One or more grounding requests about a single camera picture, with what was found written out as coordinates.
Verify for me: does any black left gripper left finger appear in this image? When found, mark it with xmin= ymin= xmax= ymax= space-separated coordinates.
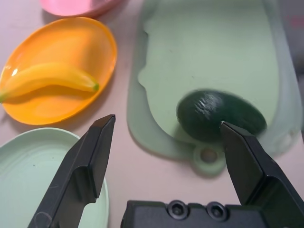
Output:
xmin=27 ymin=114 xmax=116 ymax=228

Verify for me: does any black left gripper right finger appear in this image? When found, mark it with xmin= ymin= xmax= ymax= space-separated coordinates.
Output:
xmin=219 ymin=121 xmax=304 ymax=228

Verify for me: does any dark green avocado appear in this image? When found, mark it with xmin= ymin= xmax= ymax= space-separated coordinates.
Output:
xmin=176 ymin=89 xmax=268 ymax=143

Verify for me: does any yellow banana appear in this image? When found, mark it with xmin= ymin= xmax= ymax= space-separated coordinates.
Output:
xmin=0 ymin=62 xmax=100 ymax=104

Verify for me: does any light green plate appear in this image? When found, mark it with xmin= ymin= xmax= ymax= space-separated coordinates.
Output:
xmin=0 ymin=127 xmax=110 ymax=228

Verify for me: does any translucent green mat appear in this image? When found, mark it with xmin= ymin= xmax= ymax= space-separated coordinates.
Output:
xmin=126 ymin=0 xmax=302 ymax=162

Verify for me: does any yellow plate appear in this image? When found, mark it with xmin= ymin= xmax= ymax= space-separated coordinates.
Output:
xmin=0 ymin=17 xmax=118 ymax=126

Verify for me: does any pink plate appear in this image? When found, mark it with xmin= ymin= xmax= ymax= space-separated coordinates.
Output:
xmin=39 ymin=0 xmax=126 ymax=18

